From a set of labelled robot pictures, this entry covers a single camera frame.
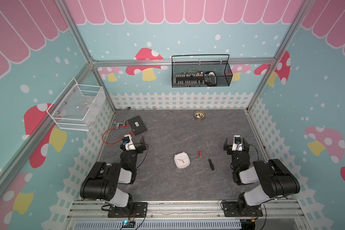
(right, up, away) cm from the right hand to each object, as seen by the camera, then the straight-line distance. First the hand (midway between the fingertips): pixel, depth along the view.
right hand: (236, 138), depth 88 cm
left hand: (-61, 0, +1) cm, 61 cm away
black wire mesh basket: (-20, +44, +6) cm, 49 cm away
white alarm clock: (-33, -14, +1) cm, 36 cm away
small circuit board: (-62, -42, -15) cm, 76 cm away
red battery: (-21, -11, +6) cm, 25 cm away
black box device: (-67, +7, +20) cm, 70 cm away
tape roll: (-18, +15, +27) cm, 36 cm away
